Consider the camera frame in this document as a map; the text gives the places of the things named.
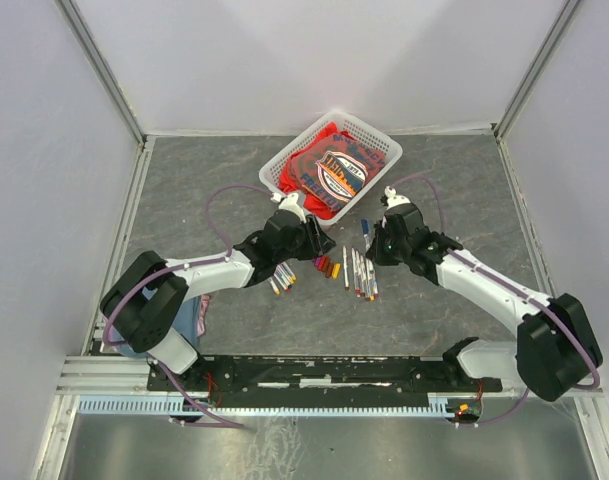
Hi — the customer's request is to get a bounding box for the pens pile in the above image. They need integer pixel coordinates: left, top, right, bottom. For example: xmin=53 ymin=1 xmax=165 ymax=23
xmin=271 ymin=263 xmax=296 ymax=295

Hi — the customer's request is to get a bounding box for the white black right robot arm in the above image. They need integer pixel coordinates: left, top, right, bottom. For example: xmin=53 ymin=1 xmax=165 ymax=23
xmin=367 ymin=204 xmax=603 ymax=402

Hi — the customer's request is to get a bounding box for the red printed cloth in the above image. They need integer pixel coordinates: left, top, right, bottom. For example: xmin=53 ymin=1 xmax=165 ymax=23
xmin=279 ymin=122 xmax=386 ymax=220

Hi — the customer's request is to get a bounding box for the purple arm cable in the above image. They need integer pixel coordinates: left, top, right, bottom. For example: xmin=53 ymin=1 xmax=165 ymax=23
xmin=101 ymin=183 xmax=280 ymax=349
xmin=391 ymin=173 xmax=603 ymax=391

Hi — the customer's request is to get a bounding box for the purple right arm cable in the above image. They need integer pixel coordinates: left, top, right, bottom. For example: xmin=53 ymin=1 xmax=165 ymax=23
xmin=391 ymin=173 xmax=603 ymax=391

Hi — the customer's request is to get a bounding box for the white plastic basket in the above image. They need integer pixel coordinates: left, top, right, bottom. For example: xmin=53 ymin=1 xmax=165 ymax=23
xmin=259 ymin=110 xmax=403 ymax=228

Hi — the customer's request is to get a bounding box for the white slotted cable duct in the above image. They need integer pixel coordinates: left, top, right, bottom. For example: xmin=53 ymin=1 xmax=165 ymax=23
xmin=77 ymin=394 xmax=460 ymax=417

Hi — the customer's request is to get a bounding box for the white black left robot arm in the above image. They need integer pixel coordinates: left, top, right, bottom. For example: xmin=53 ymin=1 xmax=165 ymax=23
xmin=100 ymin=210 xmax=336 ymax=390

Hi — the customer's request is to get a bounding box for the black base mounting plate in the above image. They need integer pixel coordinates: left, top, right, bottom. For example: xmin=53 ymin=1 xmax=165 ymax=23
xmin=175 ymin=355 xmax=502 ymax=394

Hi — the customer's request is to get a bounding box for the blue pink cloth pile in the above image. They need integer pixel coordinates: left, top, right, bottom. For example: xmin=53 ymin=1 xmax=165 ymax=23
xmin=108 ymin=294 xmax=211 ymax=358

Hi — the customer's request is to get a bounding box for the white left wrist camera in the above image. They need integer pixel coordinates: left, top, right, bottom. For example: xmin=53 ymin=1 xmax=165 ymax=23
xmin=270 ymin=192 xmax=306 ymax=223

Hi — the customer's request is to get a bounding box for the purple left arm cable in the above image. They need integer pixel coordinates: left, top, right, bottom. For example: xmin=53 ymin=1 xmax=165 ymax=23
xmin=101 ymin=183 xmax=280 ymax=349

